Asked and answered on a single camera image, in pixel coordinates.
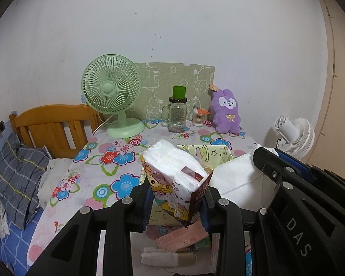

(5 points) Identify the green tissue pack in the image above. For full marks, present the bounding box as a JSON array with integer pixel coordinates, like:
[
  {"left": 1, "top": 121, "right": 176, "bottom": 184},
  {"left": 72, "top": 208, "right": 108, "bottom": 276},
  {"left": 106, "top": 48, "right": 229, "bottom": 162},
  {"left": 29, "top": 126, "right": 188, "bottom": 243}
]
[{"left": 189, "top": 236, "right": 211, "bottom": 253}]

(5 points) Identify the pink paper packet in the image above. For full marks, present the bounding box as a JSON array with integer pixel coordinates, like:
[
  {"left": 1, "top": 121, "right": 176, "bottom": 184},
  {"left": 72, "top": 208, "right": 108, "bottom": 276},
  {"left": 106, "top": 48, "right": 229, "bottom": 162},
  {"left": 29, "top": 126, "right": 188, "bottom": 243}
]
[{"left": 156, "top": 221, "right": 209, "bottom": 252}]

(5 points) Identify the cartoon tissue pack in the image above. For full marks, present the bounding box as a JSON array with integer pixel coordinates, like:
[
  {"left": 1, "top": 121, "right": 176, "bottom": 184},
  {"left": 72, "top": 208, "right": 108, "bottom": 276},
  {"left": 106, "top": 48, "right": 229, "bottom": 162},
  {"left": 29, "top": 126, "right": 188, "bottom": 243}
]
[{"left": 139, "top": 139, "right": 214, "bottom": 225}]

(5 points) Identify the wooden door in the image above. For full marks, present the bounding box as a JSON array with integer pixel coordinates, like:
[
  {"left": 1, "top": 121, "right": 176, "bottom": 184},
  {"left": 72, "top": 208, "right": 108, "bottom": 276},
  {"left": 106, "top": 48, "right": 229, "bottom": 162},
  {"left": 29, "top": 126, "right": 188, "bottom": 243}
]
[{"left": 304, "top": 0, "right": 345, "bottom": 179}]

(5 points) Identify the white standing fan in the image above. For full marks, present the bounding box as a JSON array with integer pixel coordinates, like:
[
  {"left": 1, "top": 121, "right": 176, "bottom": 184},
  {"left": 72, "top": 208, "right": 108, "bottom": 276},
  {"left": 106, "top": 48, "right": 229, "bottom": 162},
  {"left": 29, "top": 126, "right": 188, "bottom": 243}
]
[{"left": 274, "top": 115, "right": 315, "bottom": 160}]

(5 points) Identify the yellow cartoon fabric box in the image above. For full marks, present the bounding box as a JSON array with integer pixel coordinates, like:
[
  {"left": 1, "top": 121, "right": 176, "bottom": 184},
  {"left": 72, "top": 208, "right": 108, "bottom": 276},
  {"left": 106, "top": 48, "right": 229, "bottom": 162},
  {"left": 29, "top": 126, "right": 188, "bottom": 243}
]
[{"left": 139, "top": 144, "right": 235, "bottom": 227}]

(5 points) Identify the blue grid bedsheet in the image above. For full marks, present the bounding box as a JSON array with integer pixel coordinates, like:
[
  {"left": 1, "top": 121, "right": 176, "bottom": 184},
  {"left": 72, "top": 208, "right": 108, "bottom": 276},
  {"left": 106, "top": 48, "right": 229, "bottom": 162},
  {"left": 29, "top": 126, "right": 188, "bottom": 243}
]
[{"left": 0, "top": 209, "right": 43, "bottom": 275}]

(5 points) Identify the white crumpled bedding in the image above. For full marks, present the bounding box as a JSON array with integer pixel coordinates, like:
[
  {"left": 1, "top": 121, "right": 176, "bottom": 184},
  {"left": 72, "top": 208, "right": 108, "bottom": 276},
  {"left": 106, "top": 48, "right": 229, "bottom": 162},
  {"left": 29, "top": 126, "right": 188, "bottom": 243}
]
[{"left": 37, "top": 158, "right": 73, "bottom": 209}]

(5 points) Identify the floral tablecloth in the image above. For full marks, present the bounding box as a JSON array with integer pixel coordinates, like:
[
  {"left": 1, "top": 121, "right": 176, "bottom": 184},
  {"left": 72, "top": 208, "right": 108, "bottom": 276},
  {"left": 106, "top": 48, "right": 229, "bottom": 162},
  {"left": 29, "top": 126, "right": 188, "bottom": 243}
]
[{"left": 26, "top": 120, "right": 260, "bottom": 275}]

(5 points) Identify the grey plaid pillow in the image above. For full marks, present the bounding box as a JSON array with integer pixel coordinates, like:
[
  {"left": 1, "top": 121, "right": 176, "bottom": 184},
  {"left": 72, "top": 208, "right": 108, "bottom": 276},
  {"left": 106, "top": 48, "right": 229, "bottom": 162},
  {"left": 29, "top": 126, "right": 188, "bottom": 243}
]
[{"left": 0, "top": 133, "right": 50, "bottom": 230}]

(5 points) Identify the purple plush bunny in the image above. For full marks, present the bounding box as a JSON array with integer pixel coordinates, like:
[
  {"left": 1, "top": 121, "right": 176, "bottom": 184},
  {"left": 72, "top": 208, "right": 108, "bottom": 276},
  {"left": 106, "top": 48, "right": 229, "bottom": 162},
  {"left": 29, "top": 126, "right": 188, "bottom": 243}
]
[{"left": 210, "top": 89, "right": 241, "bottom": 134}]

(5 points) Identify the toothpick jar orange lid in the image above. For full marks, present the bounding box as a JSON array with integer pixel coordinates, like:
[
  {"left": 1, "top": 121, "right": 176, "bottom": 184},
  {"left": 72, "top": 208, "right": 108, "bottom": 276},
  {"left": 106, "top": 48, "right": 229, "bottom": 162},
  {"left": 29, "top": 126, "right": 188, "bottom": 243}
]
[{"left": 192, "top": 107, "right": 209, "bottom": 127}]

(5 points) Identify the glass mason jar mug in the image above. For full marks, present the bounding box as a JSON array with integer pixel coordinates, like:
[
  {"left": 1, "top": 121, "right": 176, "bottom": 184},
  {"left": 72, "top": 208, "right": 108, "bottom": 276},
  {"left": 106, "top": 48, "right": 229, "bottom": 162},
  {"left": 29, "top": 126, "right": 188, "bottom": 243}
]
[{"left": 161, "top": 97, "right": 187, "bottom": 133}]

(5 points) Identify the green cup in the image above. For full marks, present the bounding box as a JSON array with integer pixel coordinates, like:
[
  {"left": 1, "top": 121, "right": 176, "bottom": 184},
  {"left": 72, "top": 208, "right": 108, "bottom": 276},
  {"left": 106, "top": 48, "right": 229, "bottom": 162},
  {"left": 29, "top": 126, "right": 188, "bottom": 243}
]
[{"left": 172, "top": 86, "right": 186, "bottom": 100}]

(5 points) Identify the green patterned cardboard panel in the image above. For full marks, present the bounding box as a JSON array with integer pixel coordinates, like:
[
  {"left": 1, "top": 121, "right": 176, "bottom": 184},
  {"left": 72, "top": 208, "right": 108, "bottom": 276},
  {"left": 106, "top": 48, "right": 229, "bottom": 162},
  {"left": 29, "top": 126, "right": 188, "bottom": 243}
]
[{"left": 126, "top": 62, "right": 215, "bottom": 120}]

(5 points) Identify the green desk fan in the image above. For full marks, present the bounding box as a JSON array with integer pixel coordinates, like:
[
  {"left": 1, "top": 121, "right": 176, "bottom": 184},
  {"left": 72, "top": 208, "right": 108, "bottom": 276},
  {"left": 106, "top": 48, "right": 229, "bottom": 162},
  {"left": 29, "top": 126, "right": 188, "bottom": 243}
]
[{"left": 81, "top": 54, "right": 144, "bottom": 139}]

